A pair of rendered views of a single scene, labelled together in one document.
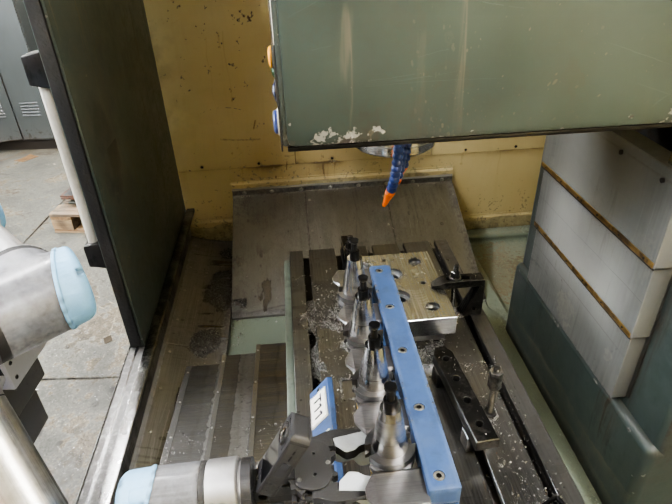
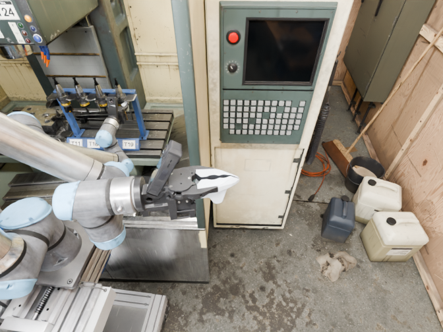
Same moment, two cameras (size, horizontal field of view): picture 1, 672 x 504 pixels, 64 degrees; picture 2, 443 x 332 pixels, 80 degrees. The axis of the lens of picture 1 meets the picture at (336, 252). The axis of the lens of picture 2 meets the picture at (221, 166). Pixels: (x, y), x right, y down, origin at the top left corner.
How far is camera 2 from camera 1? 1.24 m
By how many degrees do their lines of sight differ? 64
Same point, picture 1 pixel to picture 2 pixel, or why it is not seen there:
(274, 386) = (41, 176)
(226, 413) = (42, 191)
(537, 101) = (74, 13)
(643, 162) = (76, 30)
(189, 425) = not seen: hidden behind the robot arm
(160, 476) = (103, 129)
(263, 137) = not seen: outside the picture
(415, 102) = (60, 20)
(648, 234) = (91, 47)
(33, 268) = (20, 116)
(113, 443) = not seen: hidden behind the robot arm
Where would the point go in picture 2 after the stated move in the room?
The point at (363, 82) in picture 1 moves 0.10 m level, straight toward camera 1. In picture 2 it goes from (51, 18) to (70, 19)
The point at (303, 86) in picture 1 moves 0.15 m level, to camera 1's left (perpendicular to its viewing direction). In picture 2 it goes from (43, 23) to (20, 35)
